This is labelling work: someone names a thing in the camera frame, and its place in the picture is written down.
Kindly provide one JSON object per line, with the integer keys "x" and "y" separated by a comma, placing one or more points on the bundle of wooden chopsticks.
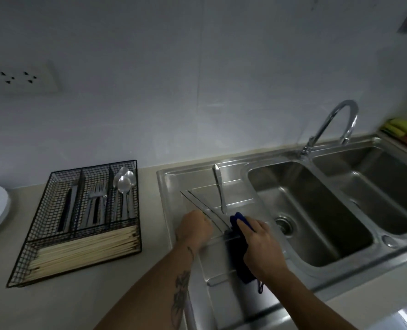
{"x": 79, "y": 252}

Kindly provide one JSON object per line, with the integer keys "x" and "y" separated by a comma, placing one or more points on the person's left hand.
{"x": 194, "y": 230}

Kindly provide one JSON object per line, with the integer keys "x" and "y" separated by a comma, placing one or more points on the person's right hand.
{"x": 265, "y": 250}

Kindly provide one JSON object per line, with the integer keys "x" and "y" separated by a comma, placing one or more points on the chrome faucet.
{"x": 351, "y": 104}

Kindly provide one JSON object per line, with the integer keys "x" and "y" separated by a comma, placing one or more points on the person's left forearm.
{"x": 148, "y": 292}

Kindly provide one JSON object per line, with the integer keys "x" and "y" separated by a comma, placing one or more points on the yellow sponge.
{"x": 399, "y": 126}

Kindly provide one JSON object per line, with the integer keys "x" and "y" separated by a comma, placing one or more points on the white wall outlet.
{"x": 41, "y": 79}

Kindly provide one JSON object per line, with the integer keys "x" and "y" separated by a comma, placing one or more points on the black knife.
{"x": 65, "y": 213}

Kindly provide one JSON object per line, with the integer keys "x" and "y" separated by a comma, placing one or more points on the stainless steel double sink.
{"x": 327, "y": 219}

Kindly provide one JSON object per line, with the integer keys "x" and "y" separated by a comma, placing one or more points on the person's right forearm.
{"x": 303, "y": 305}

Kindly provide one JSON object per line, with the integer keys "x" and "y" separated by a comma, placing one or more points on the dark blue cloth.
{"x": 239, "y": 257}

